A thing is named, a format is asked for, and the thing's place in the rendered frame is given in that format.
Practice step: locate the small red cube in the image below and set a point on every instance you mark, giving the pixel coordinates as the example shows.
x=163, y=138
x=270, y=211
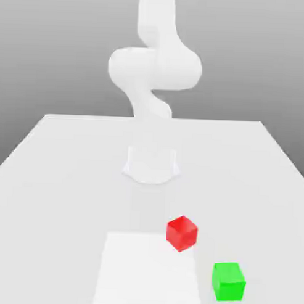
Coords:
x=181, y=233

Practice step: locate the small green cube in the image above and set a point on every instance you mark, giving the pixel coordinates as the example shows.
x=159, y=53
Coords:
x=228, y=282

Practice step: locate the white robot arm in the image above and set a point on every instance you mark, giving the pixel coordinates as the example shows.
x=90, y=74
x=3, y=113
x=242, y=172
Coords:
x=155, y=68

